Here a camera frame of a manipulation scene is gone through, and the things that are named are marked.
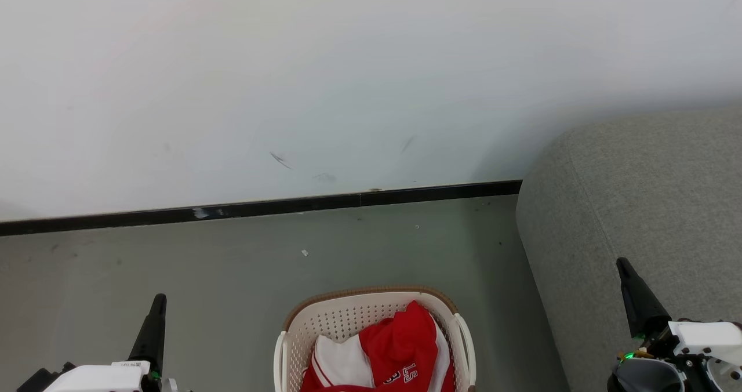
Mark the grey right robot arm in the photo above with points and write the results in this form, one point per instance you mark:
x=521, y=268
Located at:
x=646, y=377

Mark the white garment with red trim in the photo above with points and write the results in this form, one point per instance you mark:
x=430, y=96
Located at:
x=342, y=360

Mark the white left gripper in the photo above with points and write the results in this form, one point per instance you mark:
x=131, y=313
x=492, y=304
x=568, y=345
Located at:
x=98, y=379

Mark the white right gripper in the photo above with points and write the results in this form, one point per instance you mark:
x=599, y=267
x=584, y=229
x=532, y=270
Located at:
x=704, y=337

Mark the red jersey with white panels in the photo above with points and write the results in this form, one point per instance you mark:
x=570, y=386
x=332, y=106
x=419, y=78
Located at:
x=400, y=337

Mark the black wall baseboard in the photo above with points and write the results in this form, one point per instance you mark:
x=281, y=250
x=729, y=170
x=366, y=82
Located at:
x=261, y=207

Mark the grey fabric sofa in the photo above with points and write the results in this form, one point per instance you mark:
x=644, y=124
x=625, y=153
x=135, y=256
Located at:
x=637, y=195

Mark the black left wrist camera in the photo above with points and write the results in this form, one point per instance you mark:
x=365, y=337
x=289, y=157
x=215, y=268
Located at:
x=43, y=380

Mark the cream perforated laundry basket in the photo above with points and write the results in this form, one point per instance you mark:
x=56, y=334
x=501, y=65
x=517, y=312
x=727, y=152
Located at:
x=348, y=316

